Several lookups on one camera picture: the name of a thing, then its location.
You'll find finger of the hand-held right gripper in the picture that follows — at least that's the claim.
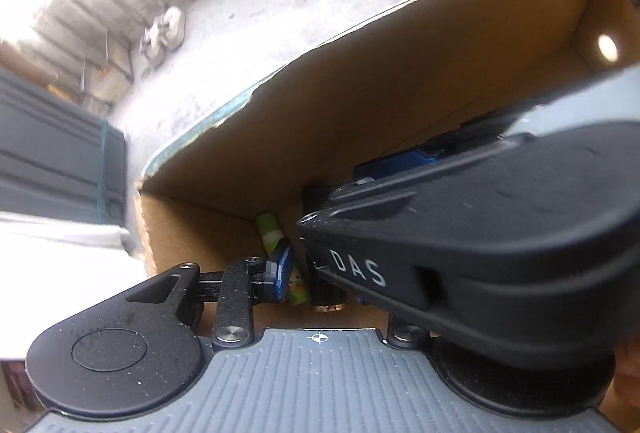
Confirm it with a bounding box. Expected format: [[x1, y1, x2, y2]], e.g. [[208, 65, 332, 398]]
[[296, 107, 532, 236]]

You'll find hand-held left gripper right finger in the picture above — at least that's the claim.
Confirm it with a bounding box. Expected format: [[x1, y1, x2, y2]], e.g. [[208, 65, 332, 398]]
[[387, 310, 432, 349]]

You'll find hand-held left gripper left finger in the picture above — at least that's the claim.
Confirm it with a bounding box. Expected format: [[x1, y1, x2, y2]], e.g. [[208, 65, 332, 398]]
[[127, 238, 296, 349]]

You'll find green and white tube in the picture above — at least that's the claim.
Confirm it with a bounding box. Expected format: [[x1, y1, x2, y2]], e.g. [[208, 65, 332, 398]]
[[255, 212, 308, 306]]

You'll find brown cardboard box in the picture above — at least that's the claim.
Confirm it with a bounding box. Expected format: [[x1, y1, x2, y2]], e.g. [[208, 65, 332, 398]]
[[136, 0, 640, 433]]

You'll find black cylinder with gold base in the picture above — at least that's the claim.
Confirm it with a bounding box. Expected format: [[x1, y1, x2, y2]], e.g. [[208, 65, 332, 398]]
[[307, 253, 347, 314]]

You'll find white slab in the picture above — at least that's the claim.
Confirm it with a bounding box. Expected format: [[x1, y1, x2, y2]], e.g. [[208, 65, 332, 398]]
[[0, 212, 147, 360]]

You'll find dark grey ribbed panel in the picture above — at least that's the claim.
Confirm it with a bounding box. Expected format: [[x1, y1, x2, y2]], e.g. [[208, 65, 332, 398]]
[[0, 66, 128, 228]]

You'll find white sack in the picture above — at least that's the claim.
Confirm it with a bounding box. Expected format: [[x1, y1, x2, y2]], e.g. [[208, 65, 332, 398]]
[[139, 6, 187, 70]]

